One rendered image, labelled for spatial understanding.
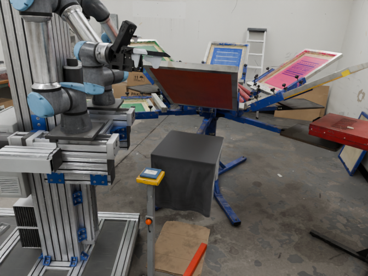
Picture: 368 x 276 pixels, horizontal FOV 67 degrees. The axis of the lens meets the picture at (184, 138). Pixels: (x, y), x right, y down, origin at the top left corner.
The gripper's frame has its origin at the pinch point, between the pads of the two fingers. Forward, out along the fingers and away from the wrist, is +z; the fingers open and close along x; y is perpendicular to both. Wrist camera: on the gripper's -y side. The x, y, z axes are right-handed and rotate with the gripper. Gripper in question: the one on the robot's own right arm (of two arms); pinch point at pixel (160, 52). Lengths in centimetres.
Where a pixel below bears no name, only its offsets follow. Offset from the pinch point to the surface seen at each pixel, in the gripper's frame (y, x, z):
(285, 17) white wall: -104, -528, -35
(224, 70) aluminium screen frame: 4, -76, -1
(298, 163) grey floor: 124, -330, 47
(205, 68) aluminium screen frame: 4, -73, -13
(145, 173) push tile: 65, -43, -29
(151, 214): 93, -49, -26
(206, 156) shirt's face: 61, -87, -9
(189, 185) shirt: 82, -80, -16
